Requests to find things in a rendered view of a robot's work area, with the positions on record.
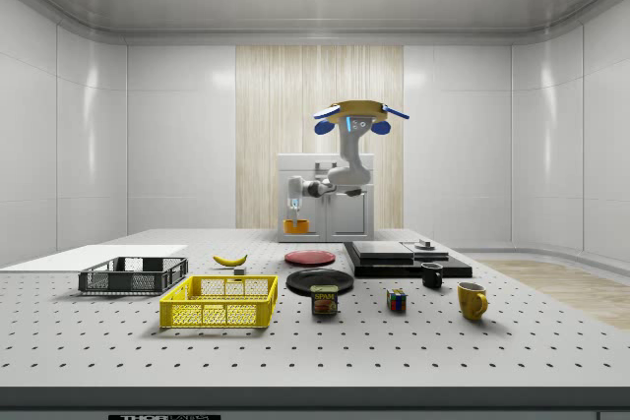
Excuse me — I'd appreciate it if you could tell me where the white board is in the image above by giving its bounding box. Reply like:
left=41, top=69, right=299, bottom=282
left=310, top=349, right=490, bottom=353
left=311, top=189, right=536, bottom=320
left=0, top=244, right=190, bottom=272

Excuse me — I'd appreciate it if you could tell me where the black plate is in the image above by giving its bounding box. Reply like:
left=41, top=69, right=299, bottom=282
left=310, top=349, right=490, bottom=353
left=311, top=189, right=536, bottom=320
left=285, top=269, right=355, bottom=296

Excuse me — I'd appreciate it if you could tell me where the yellow mug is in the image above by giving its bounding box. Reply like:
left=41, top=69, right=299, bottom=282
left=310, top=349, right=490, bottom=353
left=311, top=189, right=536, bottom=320
left=457, top=281, right=489, bottom=321

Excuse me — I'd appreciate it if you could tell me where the yellow basket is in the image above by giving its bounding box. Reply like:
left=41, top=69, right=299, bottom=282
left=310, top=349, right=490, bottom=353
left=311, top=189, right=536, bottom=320
left=158, top=274, right=280, bottom=330

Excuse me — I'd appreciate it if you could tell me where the red plate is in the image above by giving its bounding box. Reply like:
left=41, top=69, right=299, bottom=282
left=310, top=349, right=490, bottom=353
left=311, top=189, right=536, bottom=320
left=283, top=249, right=336, bottom=266

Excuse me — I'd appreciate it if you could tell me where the dark grey basket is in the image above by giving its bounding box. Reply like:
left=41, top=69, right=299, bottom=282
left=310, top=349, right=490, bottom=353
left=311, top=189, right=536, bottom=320
left=78, top=256, right=190, bottom=296

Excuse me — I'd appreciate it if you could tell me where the flat-sided can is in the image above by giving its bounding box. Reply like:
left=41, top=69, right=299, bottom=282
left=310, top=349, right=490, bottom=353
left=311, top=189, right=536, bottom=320
left=310, top=284, right=340, bottom=317

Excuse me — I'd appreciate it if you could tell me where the puzzle cube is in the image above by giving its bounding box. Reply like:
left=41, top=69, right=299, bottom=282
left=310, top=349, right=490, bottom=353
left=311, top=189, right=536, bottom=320
left=386, top=287, right=409, bottom=314

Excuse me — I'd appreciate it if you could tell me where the white cabinet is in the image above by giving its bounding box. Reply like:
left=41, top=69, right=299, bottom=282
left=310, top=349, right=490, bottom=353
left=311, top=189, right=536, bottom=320
left=277, top=152, right=376, bottom=243

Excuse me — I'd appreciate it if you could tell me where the black mug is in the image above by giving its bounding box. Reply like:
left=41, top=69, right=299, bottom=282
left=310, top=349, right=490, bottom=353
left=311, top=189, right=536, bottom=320
left=420, top=262, right=444, bottom=289

